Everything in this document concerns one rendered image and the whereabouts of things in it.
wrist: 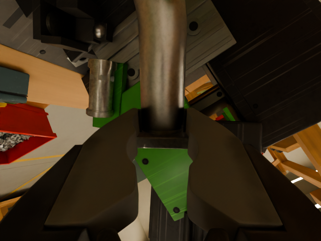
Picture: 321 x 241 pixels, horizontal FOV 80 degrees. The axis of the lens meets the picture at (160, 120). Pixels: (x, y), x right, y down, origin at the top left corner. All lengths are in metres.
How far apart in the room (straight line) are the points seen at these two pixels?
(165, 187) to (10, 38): 0.34
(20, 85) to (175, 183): 0.34
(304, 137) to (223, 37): 0.84
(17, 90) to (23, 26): 0.12
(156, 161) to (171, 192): 0.05
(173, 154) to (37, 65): 0.33
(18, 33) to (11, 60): 0.06
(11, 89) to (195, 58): 0.34
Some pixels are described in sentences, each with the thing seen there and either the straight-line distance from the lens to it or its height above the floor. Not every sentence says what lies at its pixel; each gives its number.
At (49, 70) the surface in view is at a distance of 0.49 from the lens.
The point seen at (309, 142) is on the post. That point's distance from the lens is 1.08.
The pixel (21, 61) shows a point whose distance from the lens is 0.46.
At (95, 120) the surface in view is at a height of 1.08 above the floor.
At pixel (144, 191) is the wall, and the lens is 10.25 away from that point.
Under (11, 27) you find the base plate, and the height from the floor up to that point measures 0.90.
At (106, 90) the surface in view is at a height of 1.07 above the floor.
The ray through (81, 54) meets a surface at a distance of 0.35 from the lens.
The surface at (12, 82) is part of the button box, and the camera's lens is 0.46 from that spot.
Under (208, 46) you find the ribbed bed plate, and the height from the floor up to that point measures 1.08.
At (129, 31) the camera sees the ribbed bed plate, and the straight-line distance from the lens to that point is 0.32.
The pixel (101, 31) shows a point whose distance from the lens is 0.30.
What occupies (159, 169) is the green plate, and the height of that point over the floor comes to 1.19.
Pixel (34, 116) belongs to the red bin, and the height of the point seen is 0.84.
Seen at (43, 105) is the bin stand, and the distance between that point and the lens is 0.82.
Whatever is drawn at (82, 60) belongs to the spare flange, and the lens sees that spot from 0.48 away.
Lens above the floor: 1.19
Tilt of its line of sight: 13 degrees down
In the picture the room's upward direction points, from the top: 152 degrees clockwise
